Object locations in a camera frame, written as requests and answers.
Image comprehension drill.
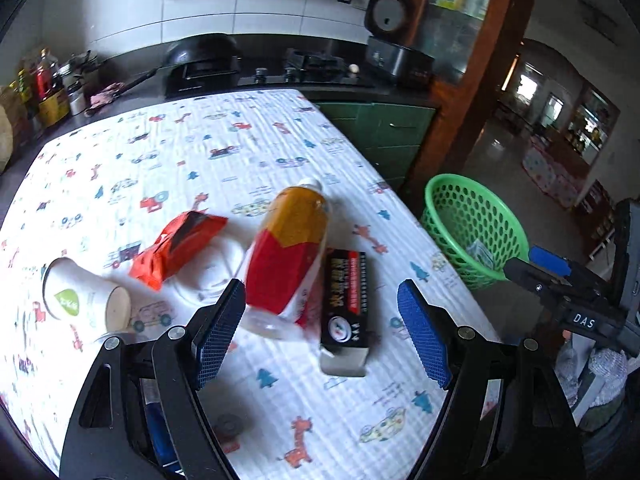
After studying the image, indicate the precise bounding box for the red yellow labelled bottle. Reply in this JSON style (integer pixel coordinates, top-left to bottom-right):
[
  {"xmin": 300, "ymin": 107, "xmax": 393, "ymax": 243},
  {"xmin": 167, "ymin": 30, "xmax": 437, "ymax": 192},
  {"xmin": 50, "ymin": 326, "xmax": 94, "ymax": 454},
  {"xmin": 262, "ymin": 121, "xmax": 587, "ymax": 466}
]
[{"xmin": 241, "ymin": 178, "xmax": 331, "ymax": 340}]

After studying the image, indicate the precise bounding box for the small black box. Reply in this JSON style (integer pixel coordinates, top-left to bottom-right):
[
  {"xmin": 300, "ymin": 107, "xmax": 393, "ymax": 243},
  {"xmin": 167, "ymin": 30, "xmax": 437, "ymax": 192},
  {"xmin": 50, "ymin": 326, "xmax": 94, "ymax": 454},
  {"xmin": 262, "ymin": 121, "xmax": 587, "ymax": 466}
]
[{"xmin": 319, "ymin": 249, "xmax": 370, "ymax": 378}]

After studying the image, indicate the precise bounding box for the red snack wrapper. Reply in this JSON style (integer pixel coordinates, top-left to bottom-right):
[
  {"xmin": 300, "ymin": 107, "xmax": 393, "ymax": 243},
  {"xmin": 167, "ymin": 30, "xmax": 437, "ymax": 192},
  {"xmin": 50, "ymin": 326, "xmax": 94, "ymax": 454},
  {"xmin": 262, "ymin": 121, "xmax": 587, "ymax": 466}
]
[{"xmin": 128, "ymin": 210, "xmax": 228, "ymax": 292}]

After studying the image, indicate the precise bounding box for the white paper cup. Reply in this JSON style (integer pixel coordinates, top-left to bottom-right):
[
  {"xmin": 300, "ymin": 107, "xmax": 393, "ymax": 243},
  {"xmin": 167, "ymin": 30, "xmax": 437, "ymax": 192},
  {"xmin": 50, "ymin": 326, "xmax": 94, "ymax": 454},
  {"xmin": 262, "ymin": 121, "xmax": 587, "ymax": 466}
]
[{"xmin": 42, "ymin": 257, "xmax": 131, "ymax": 338}]

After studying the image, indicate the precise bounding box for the green kitchen cabinet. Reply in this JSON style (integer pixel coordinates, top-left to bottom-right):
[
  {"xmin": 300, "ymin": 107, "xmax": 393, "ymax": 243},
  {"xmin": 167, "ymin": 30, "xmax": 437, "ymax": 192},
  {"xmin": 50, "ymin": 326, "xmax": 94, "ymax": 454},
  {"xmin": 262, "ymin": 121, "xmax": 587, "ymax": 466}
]
[{"xmin": 317, "ymin": 102, "xmax": 436, "ymax": 191}]

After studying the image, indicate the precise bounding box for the grey gloved right hand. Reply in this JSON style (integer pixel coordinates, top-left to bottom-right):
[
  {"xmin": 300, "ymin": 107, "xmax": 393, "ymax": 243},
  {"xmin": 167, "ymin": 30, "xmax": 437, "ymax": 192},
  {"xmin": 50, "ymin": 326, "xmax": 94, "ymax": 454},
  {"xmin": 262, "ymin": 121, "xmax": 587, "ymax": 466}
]
[{"xmin": 554, "ymin": 330, "xmax": 628, "ymax": 432}]

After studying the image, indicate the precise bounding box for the polka dot play fence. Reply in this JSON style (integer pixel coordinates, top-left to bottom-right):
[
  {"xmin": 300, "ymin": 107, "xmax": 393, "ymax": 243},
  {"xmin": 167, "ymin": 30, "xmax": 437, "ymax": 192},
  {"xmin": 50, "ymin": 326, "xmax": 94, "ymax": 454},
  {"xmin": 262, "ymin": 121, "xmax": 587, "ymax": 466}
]
[{"xmin": 521, "ymin": 140, "xmax": 585, "ymax": 209}]

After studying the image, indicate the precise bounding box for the green plastic basket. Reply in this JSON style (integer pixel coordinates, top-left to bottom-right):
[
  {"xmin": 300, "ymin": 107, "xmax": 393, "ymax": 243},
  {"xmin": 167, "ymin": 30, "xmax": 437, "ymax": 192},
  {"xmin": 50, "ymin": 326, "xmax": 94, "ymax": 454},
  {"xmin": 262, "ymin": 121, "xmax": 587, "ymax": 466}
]
[{"xmin": 420, "ymin": 174, "xmax": 529, "ymax": 290}]

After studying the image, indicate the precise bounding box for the printed white tablecloth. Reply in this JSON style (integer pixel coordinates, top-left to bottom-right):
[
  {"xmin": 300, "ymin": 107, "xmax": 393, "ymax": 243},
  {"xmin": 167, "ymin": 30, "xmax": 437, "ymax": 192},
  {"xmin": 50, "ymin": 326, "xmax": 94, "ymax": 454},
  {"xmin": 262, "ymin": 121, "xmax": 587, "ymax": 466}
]
[{"xmin": 1, "ymin": 90, "xmax": 495, "ymax": 479}]

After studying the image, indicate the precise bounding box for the wooden glass cabinet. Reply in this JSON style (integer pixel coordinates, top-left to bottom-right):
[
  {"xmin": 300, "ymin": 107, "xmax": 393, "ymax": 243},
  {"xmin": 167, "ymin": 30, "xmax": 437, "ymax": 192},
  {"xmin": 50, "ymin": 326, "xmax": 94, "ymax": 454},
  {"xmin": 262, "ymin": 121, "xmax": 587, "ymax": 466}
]
[{"xmin": 406, "ymin": 0, "xmax": 535, "ymax": 194}]

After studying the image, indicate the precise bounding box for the black wok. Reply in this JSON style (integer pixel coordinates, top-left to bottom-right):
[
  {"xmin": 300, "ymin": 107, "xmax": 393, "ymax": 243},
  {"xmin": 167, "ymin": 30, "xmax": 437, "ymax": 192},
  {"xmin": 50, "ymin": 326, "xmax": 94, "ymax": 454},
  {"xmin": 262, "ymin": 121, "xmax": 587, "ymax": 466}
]
[{"xmin": 84, "ymin": 32, "xmax": 242, "ymax": 116}]

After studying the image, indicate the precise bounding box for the yellow tin container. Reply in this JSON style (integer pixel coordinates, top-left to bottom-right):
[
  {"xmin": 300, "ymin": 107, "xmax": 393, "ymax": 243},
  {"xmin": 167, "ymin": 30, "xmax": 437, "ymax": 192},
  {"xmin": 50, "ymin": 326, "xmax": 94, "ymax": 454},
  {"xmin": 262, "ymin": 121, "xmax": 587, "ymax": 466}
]
[{"xmin": 39, "ymin": 89, "xmax": 70, "ymax": 128}]

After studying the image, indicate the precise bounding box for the gas stove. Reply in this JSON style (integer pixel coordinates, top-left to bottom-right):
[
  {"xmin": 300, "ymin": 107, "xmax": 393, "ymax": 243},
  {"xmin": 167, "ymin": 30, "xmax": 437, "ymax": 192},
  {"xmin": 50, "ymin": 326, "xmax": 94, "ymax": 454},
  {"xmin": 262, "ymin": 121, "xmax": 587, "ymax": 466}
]
[{"xmin": 238, "ymin": 48, "xmax": 373, "ymax": 88}]

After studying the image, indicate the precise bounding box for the black rice cooker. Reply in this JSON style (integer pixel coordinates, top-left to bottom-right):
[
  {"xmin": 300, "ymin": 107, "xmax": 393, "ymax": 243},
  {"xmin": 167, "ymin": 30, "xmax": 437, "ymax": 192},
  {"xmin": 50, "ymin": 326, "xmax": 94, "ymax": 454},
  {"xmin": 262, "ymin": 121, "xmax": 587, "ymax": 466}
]
[{"xmin": 364, "ymin": 0, "xmax": 434, "ymax": 87}]

